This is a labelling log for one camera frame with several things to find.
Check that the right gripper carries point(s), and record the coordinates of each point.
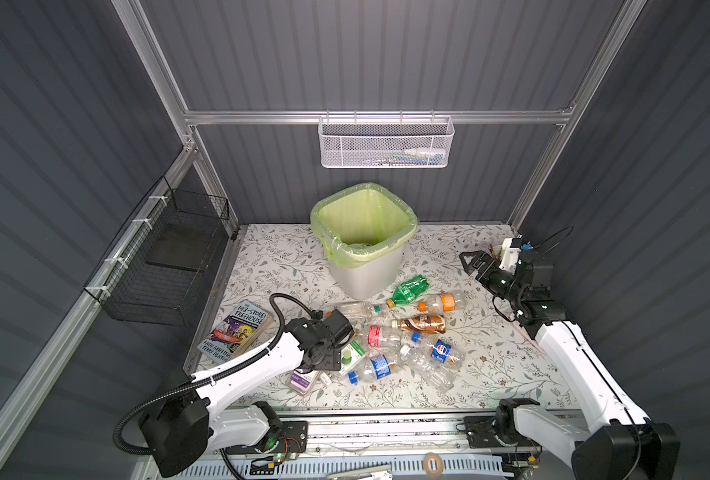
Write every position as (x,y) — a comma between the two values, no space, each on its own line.
(487,270)

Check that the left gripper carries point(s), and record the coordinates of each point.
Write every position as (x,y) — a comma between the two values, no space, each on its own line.
(333,360)

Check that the purple grape label bottle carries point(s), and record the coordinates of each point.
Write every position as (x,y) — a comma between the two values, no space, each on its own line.
(302,383)

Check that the orange label clear bottle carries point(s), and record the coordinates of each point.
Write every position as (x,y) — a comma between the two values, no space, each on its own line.
(444,302)

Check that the pepsi label bottle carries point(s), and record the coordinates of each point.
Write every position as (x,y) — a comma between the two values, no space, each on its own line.
(439,349)

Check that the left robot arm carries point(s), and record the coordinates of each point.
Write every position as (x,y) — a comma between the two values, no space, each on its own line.
(193,414)

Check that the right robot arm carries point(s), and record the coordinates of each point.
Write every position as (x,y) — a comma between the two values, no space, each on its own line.
(619,440)

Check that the white plastic waste bin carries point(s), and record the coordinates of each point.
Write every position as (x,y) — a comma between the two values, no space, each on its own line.
(368,280)

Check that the green bin liner bag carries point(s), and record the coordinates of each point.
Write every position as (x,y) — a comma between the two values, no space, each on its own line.
(362,223)

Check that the green label square bottle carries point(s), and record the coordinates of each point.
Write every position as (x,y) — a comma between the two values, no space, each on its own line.
(351,355)

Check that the clear square bottle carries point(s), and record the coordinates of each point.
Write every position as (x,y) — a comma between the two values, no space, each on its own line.
(358,310)

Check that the red label clear bottle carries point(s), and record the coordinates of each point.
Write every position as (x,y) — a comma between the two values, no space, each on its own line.
(382,337)

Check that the blue label clear bottle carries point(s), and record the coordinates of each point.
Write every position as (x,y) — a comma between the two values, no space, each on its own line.
(372,369)

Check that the brown coffee bottle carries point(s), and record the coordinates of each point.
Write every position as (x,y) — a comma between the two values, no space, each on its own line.
(422,323)

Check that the green plastic bottle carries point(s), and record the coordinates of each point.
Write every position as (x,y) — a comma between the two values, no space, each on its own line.
(408,291)

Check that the colourful book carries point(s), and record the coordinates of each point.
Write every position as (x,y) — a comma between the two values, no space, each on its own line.
(235,333)

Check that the white tube in basket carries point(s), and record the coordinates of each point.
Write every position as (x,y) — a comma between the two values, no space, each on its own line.
(427,153)

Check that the tape roll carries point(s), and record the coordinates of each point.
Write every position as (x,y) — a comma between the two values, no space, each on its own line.
(432,465)

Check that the black wire wall basket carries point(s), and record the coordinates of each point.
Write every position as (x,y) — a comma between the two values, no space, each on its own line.
(166,260)

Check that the white wire wall basket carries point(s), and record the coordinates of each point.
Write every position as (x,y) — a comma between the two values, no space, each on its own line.
(378,142)

